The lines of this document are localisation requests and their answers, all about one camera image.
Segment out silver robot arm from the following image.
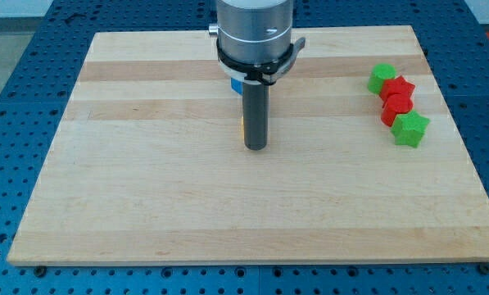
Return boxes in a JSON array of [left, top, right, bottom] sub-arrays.
[[215, 0, 294, 64]]

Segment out blue cube block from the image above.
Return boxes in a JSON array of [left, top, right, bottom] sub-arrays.
[[230, 78, 242, 95]]

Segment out yellow block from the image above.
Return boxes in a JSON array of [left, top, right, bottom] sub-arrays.
[[240, 116, 245, 138]]

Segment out dark grey cylindrical pointer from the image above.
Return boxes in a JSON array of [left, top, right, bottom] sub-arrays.
[[242, 84, 269, 151]]

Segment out light wooden board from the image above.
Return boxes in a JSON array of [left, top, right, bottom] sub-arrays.
[[7, 25, 489, 266]]

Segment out green cylinder block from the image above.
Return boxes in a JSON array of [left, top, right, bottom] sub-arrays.
[[367, 63, 396, 94]]

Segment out red cylinder block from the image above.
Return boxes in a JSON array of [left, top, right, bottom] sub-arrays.
[[381, 93, 414, 127]]

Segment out green star block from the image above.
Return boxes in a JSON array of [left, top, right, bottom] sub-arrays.
[[391, 110, 431, 148]]

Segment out red star block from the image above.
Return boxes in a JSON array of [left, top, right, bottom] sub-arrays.
[[379, 75, 415, 102]]

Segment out black clamp ring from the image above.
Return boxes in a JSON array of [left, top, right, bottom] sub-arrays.
[[215, 36, 306, 87]]

